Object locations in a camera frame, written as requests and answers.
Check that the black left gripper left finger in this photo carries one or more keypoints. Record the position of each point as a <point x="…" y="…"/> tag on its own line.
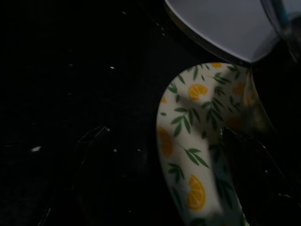
<point x="89" y="141"/>

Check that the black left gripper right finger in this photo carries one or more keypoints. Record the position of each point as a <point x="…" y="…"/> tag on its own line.
<point x="254" y="169"/>

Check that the lemon print plate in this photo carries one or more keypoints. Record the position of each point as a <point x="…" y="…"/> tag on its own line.
<point x="188" y="110"/>

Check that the white tiered rack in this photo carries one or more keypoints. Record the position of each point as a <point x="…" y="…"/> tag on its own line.
<point x="223" y="26"/>

